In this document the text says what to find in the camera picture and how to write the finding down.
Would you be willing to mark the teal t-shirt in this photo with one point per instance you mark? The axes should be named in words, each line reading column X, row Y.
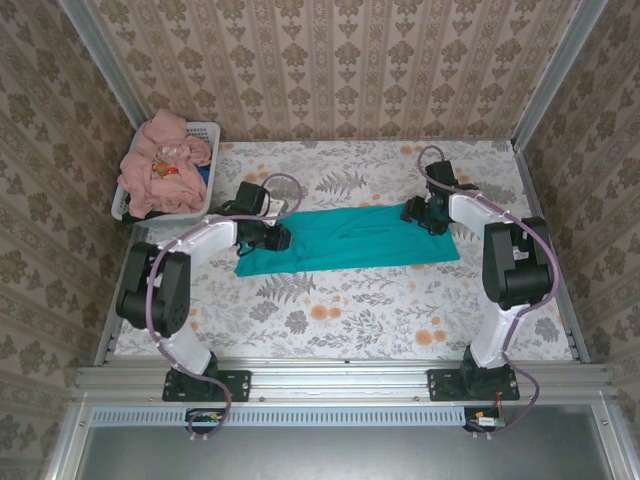
column 350, row 240

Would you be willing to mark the blue garment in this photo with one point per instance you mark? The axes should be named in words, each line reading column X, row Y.
column 204, row 172

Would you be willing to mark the grey metal base panel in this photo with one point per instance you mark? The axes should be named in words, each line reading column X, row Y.
column 325, row 455

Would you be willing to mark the aluminium frame post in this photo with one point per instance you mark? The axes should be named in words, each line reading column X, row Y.
column 100, row 55
column 560, row 65

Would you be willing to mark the pink t-shirt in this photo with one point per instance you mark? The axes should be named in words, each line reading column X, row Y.
column 170, row 195

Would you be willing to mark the black garment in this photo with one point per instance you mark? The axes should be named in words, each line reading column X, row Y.
column 131, row 218

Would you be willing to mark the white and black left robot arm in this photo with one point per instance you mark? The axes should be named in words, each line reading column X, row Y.
column 210, row 240

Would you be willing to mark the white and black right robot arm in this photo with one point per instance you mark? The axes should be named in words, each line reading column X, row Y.
column 492, row 335

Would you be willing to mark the aluminium mounting rail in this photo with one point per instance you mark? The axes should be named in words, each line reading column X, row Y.
column 340, row 380

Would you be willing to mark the floral table cover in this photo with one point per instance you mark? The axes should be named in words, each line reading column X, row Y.
column 325, row 310

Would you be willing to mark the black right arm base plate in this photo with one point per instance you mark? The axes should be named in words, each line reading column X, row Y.
column 445, row 385

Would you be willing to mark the white plastic laundry basket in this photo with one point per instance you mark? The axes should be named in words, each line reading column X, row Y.
column 212, row 167

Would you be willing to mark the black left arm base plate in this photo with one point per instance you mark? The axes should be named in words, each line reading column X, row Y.
column 235, row 385

